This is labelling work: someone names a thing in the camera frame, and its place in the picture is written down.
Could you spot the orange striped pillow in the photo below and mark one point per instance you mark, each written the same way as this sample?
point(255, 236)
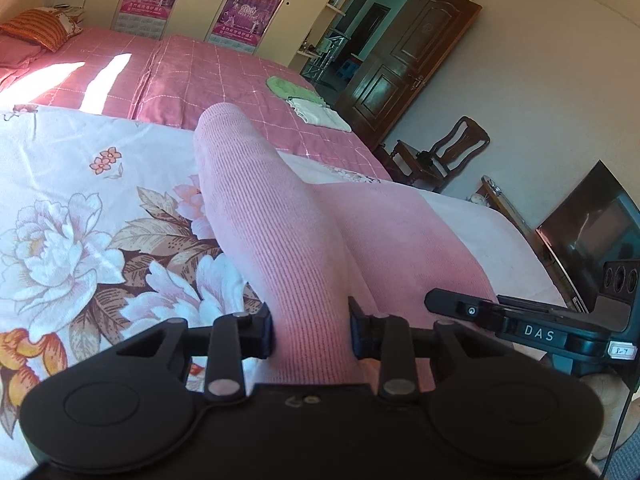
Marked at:
point(35, 30)

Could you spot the dark wooden door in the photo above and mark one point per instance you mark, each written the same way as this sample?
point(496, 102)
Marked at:
point(410, 55)

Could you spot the pink checked bed cover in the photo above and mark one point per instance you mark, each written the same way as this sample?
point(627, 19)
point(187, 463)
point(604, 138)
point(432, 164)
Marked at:
point(200, 80)

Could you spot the cream open shelf unit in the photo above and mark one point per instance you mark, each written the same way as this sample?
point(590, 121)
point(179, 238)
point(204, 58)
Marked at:
point(332, 0)

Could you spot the dark wooden chair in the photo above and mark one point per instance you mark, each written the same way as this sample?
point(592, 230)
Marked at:
point(440, 155)

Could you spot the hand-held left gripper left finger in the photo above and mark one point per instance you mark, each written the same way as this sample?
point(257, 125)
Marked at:
point(266, 332)

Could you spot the pink pillow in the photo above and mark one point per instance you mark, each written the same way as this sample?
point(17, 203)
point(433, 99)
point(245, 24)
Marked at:
point(17, 55)

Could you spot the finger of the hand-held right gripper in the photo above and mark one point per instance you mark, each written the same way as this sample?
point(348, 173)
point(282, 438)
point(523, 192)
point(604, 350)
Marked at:
point(460, 306)

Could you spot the white folded cloth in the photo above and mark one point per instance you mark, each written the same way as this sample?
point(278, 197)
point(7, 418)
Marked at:
point(317, 114)

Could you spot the blue stool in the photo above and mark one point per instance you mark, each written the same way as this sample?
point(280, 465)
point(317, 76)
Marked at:
point(351, 69)

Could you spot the green cloth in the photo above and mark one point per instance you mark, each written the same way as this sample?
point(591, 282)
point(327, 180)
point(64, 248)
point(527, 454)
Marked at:
point(290, 87)

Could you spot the white patterned pillow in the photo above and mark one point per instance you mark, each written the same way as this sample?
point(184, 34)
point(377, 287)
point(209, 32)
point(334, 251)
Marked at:
point(65, 15)

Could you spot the black flat television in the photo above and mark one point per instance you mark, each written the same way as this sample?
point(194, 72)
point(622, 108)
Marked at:
point(585, 220)

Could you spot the white floral bedsheet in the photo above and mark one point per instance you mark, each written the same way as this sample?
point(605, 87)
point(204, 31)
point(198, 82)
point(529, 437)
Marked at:
point(75, 210)

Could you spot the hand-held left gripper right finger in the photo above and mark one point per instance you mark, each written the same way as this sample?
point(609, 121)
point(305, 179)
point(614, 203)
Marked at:
point(356, 332)

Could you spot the pink knit sweater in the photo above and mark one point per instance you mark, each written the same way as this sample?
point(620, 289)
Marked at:
point(290, 240)

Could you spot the metal railing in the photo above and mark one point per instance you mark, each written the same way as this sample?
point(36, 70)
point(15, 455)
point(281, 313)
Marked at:
point(327, 55)

